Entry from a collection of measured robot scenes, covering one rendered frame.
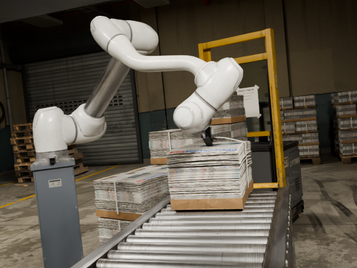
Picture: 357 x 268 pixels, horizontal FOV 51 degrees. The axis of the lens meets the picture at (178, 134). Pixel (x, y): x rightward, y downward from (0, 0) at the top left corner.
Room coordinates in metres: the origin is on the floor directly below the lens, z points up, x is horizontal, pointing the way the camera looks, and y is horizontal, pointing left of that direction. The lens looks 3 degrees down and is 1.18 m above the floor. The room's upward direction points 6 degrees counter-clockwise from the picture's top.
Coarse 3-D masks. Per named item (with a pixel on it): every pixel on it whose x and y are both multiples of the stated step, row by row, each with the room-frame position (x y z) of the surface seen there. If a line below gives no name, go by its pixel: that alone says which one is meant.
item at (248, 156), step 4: (188, 144) 1.76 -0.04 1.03; (192, 144) 1.72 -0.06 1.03; (196, 144) 1.69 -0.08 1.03; (200, 144) 1.66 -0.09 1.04; (204, 144) 1.64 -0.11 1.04; (248, 144) 1.64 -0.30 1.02; (248, 148) 1.66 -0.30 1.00; (248, 152) 1.62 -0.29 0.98; (248, 156) 1.62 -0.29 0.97; (248, 160) 1.62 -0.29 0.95; (248, 164) 1.61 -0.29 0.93; (248, 168) 1.63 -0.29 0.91; (248, 172) 1.62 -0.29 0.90; (248, 176) 1.62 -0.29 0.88
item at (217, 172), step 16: (224, 144) 1.54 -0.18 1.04; (240, 144) 1.48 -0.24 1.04; (176, 160) 1.44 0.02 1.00; (192, 160) 1.42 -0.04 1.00; (208, 160) 1.40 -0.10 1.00; (224, 160) 1.38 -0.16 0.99; (240, 160) 1.40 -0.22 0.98; (176, 176) 1.45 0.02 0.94; (192, 176) 1.43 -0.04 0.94; (208, 176) 1.41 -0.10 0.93; (224, 176) 1.40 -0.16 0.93; (240, 176) 1.39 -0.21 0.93; (176, 192) 1.46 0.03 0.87; (192, 192) 1.44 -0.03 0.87; (208, 192) 1.42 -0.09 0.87; (224, 192) 1.40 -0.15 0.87; (240, 192) 1.39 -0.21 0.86
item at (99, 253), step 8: (168, 200) 1.65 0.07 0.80; (152, 208) 1.53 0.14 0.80; (160, 208) 1.52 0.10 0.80; (144, 216) 1.42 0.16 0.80; (152, 216) 1.42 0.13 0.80; (136, 224) 1.32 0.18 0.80; (120, 232) 1.25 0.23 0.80; (128, 232) 1.24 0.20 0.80; (112, 240) 1.17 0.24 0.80; (120, 240) 1.16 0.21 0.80; (104, 248) 1.10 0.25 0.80; (112, 248) 1.10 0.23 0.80; (88, 256) 1.05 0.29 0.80; (96, 256) 1.04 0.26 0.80; (104, 256) 1.06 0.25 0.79; (80, 264) 0.99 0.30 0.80; (88, 264) 0.99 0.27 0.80
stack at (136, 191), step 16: (112, 176) 2.34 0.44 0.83; (128, 176) 2.29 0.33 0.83; (144, 176) 2.23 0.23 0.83; (160, 176) 2.20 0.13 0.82; (96, 192) 2.25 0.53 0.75; (112, 192) 2.17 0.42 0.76; (128, 192) 2.10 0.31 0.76; (144, 192) 2.07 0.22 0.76; (160, 192) 2.19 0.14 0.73; (96, 208) 2.26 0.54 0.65; (112, 208) 2.17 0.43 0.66; (128, 208) 2.10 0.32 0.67; (144, 208) 2.07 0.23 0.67; (112, 224) 2.18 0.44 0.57; (128, 224) 2.11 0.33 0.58
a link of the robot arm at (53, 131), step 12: (48, 108) 1.84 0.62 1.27; (36, 120) 1.82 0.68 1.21; (48, 120) 1.81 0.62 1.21; (60, 120) 1.84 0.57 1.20; (72, 120) 1.91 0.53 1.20; (36, 132) 1.81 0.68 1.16; (48, 132) 1.80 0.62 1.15; (60, 132) 1.83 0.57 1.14; (72, 132) 1.89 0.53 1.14; (36, 144) 1.82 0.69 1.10; (48, 144) 1.80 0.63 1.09; (60, 144) 1.83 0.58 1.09
